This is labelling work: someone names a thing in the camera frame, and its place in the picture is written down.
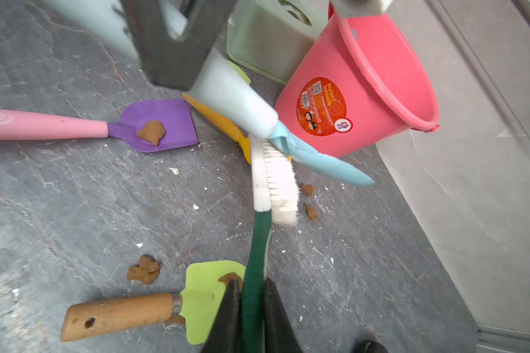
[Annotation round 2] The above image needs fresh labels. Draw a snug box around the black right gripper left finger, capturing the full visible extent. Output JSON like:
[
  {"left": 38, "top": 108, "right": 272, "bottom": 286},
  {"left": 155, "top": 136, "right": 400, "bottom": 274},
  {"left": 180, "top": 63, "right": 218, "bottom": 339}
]
[{"left": 200, "top": 280, "right": 241, "bottom": 353}]

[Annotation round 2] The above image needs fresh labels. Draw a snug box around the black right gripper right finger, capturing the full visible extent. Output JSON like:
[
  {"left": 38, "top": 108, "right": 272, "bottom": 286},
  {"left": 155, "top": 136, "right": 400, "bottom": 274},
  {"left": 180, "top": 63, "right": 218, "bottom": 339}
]
[{"left": 263, "top": 278, "right": 303, "bottom": 353}]

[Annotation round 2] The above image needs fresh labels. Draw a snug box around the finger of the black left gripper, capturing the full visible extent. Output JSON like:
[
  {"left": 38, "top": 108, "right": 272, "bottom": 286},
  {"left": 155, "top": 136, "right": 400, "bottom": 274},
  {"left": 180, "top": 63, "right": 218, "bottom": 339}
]
[{"left": 121, "top": 1, "right": 237, "bottom": 91}]

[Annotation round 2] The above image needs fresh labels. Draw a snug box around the blue toy trowel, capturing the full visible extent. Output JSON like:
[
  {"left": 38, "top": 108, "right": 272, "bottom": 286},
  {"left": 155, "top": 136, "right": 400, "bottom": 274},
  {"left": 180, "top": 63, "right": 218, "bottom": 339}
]
[{"left": 45, "top": 1, "right": 374, "bottom": 187}]

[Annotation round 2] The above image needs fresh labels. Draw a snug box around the green trowel wooden handle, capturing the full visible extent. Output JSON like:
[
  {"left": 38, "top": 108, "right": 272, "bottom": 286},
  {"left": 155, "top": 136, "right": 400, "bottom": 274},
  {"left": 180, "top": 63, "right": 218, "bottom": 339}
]
[{"left": 60, "top": 259, "right": 247, "bottom": 346}]

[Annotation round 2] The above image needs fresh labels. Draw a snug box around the white cleaning brush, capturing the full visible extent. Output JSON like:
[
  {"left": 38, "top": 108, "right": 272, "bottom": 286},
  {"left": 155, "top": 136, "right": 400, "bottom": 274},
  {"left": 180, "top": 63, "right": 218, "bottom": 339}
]
[{"left": 238, "top": 135, "right": 299, "bottom": 352}]

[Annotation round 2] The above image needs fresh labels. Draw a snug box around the green trowel near tissue box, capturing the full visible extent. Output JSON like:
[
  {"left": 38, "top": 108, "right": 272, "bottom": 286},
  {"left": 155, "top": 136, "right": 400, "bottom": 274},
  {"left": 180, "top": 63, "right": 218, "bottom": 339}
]
[{"left": 228, "top": 61, "right": 251, "bottom": 85}]

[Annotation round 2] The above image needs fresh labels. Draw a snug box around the soil lump on purple trowel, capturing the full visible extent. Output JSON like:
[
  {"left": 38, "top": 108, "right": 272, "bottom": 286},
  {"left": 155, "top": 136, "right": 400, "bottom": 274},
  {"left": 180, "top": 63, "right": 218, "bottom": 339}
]
[{"left": 136, "top": 120, "right": 166, "bottom": 147}]

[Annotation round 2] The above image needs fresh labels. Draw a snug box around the yellow toy trowel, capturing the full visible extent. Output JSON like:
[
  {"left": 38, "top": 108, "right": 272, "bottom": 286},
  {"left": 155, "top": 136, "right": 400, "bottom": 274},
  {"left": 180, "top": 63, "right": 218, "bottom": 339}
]
[{"left": 181, "top": 93, "right": 251, "bottom": 164}]

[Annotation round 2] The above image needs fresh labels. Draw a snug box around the loose brown soil lump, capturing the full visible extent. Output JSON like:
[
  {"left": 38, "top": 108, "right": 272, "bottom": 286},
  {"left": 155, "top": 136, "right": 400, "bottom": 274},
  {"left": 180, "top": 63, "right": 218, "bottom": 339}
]
[{"left": 127, "top": 254, "right": 160, "bottom": 285}]

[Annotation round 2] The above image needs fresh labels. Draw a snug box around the pink plastic bucket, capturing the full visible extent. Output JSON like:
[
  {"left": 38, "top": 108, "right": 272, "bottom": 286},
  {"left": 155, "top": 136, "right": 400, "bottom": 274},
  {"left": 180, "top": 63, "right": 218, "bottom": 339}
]
[{"left": 275, "top": 5, "right": 440, "bottom": 157}]

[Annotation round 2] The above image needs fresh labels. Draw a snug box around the mint green tissue box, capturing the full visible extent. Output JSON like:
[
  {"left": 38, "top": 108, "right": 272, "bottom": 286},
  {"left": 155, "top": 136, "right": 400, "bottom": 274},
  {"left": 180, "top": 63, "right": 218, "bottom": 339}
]
[{"left": 226, "top": 0, "right": 328, "bottom": 85}]

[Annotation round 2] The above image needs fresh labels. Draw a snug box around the purple trowel pink handle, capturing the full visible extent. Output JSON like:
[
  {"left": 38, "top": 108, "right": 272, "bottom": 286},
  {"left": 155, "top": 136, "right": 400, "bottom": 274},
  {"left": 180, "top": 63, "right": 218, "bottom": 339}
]
[{"left": 0, "top": 99, "right": 199, "bottom": 153}]

